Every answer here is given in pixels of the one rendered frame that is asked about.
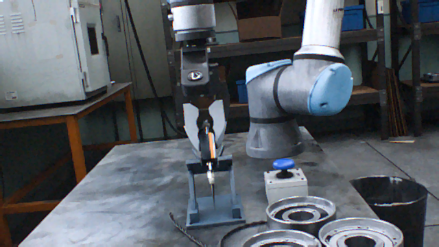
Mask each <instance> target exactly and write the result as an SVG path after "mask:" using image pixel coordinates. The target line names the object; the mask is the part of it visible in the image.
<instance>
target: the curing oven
mask: <svg viewBox="0 0 439 247"><path fill-rule="evenodd" d="M108 56H110V53H109V48H108V39H107V36H106V35H105V33H104V25H103V20H102V13H101V9H100V5H99V0H11V1H0V109H2V108H6V111H7V113H12V112H13V109H12V108H15V107H22V106H35V105H41V104H54V103H61V102H73V101H79V105H85V104H86V103H85V100H86V99H88V98H90V97H92V96H94V95H96V94H98V93H101V92H102V94H105V93H108V91H107V90H108V89H111V88H112V79H111V74H110V66H109V61H108Z"/></svg>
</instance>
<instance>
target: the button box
mask: <svg viewBox="0 0 439 247"><path fill-rule="evenodd" d="M264 173H265V188H266V194H267V198H268V203H269V205H270V204H272V203H273V202H276V201H277V200H281V199H283V198H290V196H308V190H307V179H306V178H305V175H304V174H303V172H302V170H301V168H299V169H288V170H287V173H288V174H285V175H283V174H281V170H278V171H270V172H264Z"/></svg>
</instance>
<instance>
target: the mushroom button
mask: <svg viewBox="0 0 439 247"><path fill-rule="evenodd" d="M294 166H295V162H294V161H293V160H291V159H288V158H282V159H278V160H276V161H274V162H273V168H275V169H281V174H283V175H285V174H288V173H287V169H291V168H293V167H294Z"/></svg>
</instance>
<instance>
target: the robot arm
mask: <svg viewBox="0 0 439 247"><path fill-rule="evenodd" d="M167 2H168V3H170V6H171V12H172V13H173V14H172V15H169V16H168V18H169V20H170V21H172V20H174V22H173V26H174V31H175V32H178V33H177V34H175V37H176V41H180V40H185V41H186V42H187V47H182V48H181V68H179V70H180V75H179V76H178V79H180V80H181V81H180V86H176V100H175V104H176V110H177V113H178V115H179V117H180V120H181V122H182V124H183V126H184V128H185V130H186V133H187V135H188V137H189V139H190V141H191V142H192V144H193V146H194V147H195V148H196V150H197V151H201V149H200V140H199V135H198V131H199V127H198V125H197V118H198V116H199V109H198V107H197V106H195V105H194V104H192V103H191V100H189V99H192V102H195V101H196V100H197V98H202V97H207V98H208V99H209V100H213V98H212V96H214V95H215V97H214V101H213V102H212V103H211V104H210V105H209V115H210V116H211V117H212V118H213V131H214V142H215V149H218V148H219V146H220V144H221V142H222V140H223V137H224V132H225V128H226V121H227V118H228V111H229V106H230V98H229V93H228V90H227V88H226V81H225V80H223V81H221V80H220V77H219V75H220V74H221V71H219V67H218V64H217V63H212V64H209V59H208V54H207V48H206V38H211V37H215V30H213V27H215V26H216V25H215V13H214V7H213V0H167ZM344 3H345V0H307V7H306V13H305V24H304V30H303V36H302V47H301V48H300V50H299V51H297V52H296V53H295V54H294V59H293V65H292V62H291V60H290V59H286V60H279V61H275V62H269V63H265V64H259V65H255V66H251V67H249V68H248V70H247V72H246V79H247V82H246V85H247V88H248V102H249V110H250V131H249V134H248V140H247V144H246V151H247V155H248V156H251V157H253V158H262V159H276V158H287V157H291V156H295V155H297V154H300V153H302V152H304V151H305V142H304V139H303V137H302V135H301V132H300V130H299V127H298V124H297V123H296V115H295V114H298V115H313V116H315V117H321V116H333V115H336V114H338V113H339V112H340V111H341V110H342V109H343V108H344V107H345V106H346V105H347V103H348V101H349V99H350V96H351V92H352V87H353V79H352V78H351V71H350V69H349V68H348V67H347V66H346V65H344V57H343V56H342V55H341V53H340V52H339V47H340V36H341V31H342V19H343V14H344Z"/></svg>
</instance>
